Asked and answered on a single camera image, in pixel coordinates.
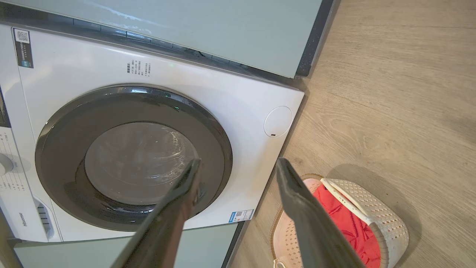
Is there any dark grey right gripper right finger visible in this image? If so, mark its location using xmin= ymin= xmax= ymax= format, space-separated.
xmin=276 ymin=158 xmax=366 ymax=268

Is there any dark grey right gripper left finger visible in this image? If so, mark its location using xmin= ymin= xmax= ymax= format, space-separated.
xmin=112 ymin=159 xmax=202 ymax=268

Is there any white perforated laundry basket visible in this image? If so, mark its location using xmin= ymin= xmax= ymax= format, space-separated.
xmin=270 ymin=173 xmax=409 ymax=268

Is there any red garment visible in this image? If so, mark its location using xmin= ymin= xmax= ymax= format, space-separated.
xmin=312 ymin=184 xmax=382 ymax=268

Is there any blue energy label sticker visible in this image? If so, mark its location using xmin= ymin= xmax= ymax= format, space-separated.
xmin=228 ymin=209 xmax=255 ymax=223

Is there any round white filter cover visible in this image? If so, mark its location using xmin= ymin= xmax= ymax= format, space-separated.
xmin=264 ymin=106 xmax=293 ymax=138

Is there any dark round washing machine door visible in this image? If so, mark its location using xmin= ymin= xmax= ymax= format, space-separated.
xmin=35 ymin=85 xmax=233 ymax=232

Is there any white front-load washing machine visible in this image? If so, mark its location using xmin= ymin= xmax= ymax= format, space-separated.
xmin=0 ymin=22 xmax=305 ymax=243

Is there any white washing machine knob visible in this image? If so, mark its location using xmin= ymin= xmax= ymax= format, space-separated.
xmin=0 ymin=153 xmax=15 ymax=177

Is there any black control display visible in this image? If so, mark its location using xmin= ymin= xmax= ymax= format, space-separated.
xmin=0 ymin=86 xmax=11 ymax=129

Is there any black QR code sticker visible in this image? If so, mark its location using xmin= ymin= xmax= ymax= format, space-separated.
xmin=12 ymin=28 xmax=34 ymax=69

